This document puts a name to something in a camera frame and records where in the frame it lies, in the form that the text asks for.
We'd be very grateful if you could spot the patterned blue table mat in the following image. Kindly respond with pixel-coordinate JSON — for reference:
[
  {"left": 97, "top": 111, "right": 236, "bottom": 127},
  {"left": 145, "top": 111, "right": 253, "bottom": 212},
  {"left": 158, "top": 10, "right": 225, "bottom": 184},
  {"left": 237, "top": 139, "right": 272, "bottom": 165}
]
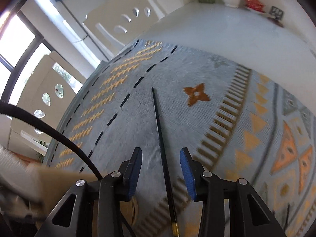
[{"left": 58, "top": 40, "right": 315, "bottom": 236}]

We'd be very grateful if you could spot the bamboo utensil holder cup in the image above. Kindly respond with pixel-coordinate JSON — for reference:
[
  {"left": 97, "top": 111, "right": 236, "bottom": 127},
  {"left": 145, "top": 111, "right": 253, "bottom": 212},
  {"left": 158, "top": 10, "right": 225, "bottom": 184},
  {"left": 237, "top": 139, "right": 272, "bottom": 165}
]
[{"left": 32, "top": 164, "right": 139, "bottom": 237}]

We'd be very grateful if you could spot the black chopstick longest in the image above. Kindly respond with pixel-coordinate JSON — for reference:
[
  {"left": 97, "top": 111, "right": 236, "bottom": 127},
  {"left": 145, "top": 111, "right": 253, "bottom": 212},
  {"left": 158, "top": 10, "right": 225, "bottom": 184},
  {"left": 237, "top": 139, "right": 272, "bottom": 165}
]
[{"left": 151, "top": 87, "right": 180, "bottom": 236}]

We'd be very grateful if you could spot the red lidded bowl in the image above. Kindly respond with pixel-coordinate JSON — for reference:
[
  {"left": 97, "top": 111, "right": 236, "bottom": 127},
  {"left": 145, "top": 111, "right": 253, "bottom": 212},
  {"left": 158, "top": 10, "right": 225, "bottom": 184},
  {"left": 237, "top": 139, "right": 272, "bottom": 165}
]
[{"left": 244, "top": 0, "right": 265, "bottom": 14}]

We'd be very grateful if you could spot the black cable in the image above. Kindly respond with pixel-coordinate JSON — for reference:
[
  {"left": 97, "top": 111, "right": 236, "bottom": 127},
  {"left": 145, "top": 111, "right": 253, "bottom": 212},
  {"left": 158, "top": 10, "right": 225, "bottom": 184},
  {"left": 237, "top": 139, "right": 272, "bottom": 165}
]
[{"left": 0, "top": 100, "right": 104, "bottom": 181}]

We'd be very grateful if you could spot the black phone stand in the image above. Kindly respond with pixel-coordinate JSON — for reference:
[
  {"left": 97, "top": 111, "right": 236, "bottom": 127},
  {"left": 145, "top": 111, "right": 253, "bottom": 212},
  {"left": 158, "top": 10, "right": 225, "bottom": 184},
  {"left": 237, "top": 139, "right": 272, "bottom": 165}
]
[{"left": 267, "top": 6, "right": 284, "bottom": 28}]

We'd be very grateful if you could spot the light green sleeve forearm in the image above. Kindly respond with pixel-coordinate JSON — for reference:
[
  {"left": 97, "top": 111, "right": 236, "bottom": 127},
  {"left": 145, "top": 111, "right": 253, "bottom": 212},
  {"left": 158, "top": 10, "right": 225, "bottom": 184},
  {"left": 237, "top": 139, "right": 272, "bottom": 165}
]
[{"left": 1, "top": 145, "right": 41, "bottom": 202}]

